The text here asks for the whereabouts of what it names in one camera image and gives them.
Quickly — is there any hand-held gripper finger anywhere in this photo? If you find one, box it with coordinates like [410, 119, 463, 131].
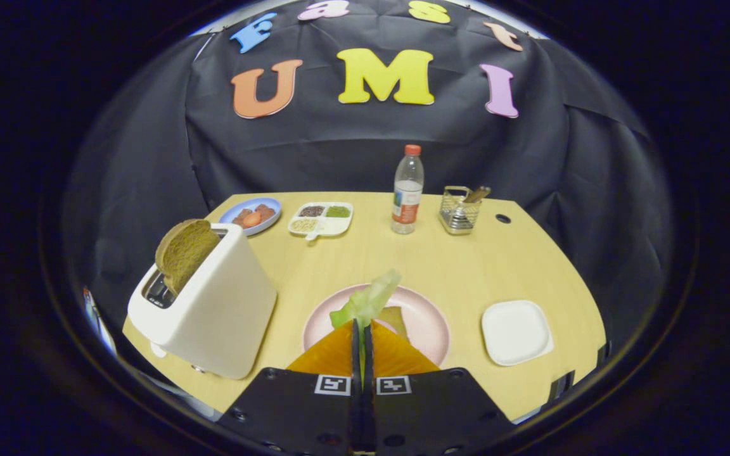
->
[364, 320, 518, 456]
[216, 319, 366, 456]

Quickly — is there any green lettuce leaf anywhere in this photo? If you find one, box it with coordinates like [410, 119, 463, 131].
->
[330, 269, 402, 346]

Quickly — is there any thick brown bread slice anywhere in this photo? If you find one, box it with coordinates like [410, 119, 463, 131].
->
[155, 218, 221, 296]

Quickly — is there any brown toast slice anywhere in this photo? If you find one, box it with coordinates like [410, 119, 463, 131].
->
[375, 306, 411, 343]

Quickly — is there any pink round plate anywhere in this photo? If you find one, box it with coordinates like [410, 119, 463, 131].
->
[302, 284, 451, 368]

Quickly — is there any white compartment tray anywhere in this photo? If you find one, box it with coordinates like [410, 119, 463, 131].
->
[287, 201, 354, 242]

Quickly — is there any white toaster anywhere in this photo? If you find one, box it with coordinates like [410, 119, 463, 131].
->
[127, 222, 278, 381]

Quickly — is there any white square plate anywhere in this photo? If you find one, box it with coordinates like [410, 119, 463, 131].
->
[481, 300, 554, 367]

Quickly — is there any clear plastic water bottle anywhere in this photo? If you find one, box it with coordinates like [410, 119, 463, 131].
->
[391, 144, 425, 235]

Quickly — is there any blue round plate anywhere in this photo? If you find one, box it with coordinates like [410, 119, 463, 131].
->
[219, 197, 283, 236]

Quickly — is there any black backdrop cloth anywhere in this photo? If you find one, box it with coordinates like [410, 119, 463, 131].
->
[61, 0, 676, 355]

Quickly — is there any white object with red mark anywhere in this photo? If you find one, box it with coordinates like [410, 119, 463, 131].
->
[82, 286, 118, 355]

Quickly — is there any metal wire utensil basket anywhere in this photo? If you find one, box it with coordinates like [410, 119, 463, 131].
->
[439, 186, 482, 236]

